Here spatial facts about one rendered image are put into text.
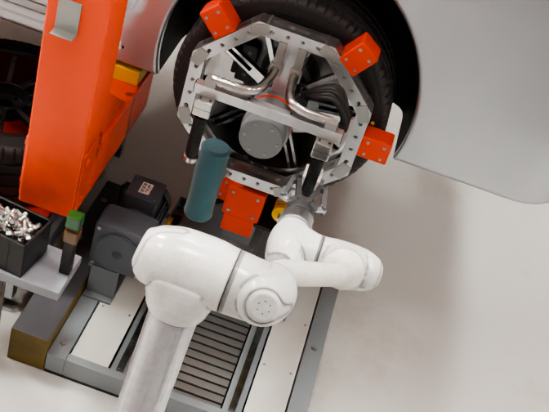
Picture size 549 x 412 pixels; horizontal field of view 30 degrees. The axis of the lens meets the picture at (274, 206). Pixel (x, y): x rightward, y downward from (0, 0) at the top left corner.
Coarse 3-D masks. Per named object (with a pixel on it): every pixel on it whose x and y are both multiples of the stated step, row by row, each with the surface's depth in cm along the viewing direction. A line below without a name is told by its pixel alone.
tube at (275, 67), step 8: (280, 48) 284; (280, 56) 286; (272, 64) 287; (280, 64) 287; (272, 72) 284; (280, 72) 288; (208, 80) 274; (216, 80) 274; (224, 80) 274; (264, 80) 279; (272, 80) 282; (232, 88) 274; (240, 88) 274; (248, 88) 274; (256, 88) 275; (264, 88) 277
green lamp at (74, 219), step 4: (72, 212) 270; (76, 212) 271; (80, 212) 271; (68, 216) 269; (72, 216) 269; (76, 216) 269; (80, 216) 270; (84, 216) 271; (68, 220) 269; (72, 220) 269; (76, 220) 268; (80, 220) 269; (68, 224) 270; (72, 224) 269; (76, 224) 269; (80, 224) 270; (72, 228) 270; (76, 228) 270
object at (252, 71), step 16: (272, 48) 298; (208, 64) 308; (240, 64) 303; (256, 64) 303; (304, 64) 298; (256, 80) 304; (304, 80) 306; (320, 80) 300; (224, 112) 314; (240, 112) 314; (336, 112) 305; (224, 128) 320; (288, 144) 330; (304, 144) 329; (336, 144) 316; (256, 160) 319; (272, 160) 321; (288, 160) 318; (304, 160) 319
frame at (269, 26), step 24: (240, 24) 289; (264, 24) 282; (288, 24) 285; (216, 48) 290; (312, 48) 283; (336, 48) 282; (192, 72) 296; (336, 72) 286; (192, 96) 300; (360, 96) 288; (192, 120) 305; (360, 120) 292; (240, 168) 316; (336, 168) 303
